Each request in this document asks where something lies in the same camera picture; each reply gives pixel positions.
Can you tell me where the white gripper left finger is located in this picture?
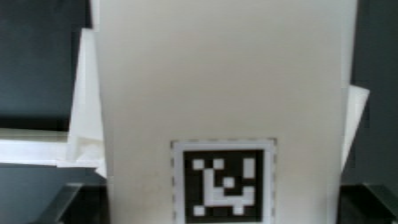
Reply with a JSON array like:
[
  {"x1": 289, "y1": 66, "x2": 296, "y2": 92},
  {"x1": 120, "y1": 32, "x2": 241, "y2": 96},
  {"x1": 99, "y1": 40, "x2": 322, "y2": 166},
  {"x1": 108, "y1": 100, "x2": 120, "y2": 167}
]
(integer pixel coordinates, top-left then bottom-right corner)
[{"x1": 33, "y1": 183, "x2": 109, "y2": 224}]

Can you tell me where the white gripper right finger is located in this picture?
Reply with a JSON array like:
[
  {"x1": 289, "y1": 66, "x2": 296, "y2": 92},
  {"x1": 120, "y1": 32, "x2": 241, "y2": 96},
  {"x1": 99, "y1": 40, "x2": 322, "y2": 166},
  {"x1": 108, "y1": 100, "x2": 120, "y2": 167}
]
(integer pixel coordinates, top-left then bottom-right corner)
[{"x1": 337, "y1": 183, "x2": 398, "y2": 224}]

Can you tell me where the small white cabinet top block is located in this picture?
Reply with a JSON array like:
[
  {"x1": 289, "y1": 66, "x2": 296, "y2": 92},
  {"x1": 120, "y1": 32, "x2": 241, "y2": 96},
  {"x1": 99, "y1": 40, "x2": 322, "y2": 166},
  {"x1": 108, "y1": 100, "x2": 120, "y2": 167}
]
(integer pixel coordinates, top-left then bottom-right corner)
[{"x1": 84, "y1": 0, "x2": 358, "y2": 224}]

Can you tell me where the white U-shaped obstacle frame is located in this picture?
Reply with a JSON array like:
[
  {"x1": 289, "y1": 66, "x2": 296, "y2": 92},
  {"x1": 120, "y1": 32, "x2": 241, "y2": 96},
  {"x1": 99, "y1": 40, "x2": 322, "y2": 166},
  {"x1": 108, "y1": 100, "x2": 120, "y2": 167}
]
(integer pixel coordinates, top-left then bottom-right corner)
[{"x1": 0, "y1": 128, "x2": 104, "y2": 169}]

